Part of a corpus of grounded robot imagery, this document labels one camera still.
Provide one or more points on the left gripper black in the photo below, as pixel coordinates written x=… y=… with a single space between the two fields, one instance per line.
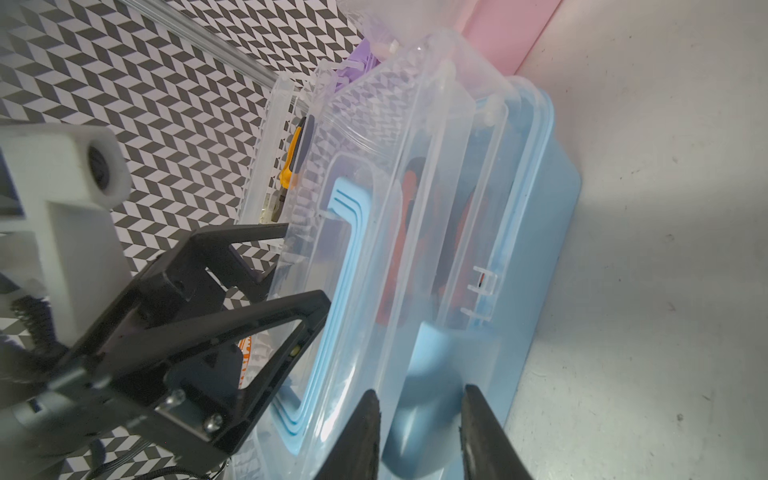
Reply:
x=175 y=385

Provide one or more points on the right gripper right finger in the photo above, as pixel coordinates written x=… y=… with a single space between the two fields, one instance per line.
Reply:
x=486 y=450

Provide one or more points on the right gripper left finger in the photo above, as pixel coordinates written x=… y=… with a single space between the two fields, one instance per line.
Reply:
x=355 y=455

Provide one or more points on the purple toolbox clear lid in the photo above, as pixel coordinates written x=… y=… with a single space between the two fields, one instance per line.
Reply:
x=292 y=97

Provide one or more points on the blue toolbox clear lid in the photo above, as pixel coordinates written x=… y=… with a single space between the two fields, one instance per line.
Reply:
x=438 y=99

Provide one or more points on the pink toolbox clear lid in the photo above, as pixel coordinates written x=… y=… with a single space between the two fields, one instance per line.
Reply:
x=503 y=31

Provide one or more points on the yellow black pliers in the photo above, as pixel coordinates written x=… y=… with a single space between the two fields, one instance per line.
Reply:
x=287 y=170

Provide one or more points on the orange black pliers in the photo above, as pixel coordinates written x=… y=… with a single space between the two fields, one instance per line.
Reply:
x=427 y=242

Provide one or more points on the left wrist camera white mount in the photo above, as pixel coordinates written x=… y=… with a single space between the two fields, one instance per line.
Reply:
x=60 y=184

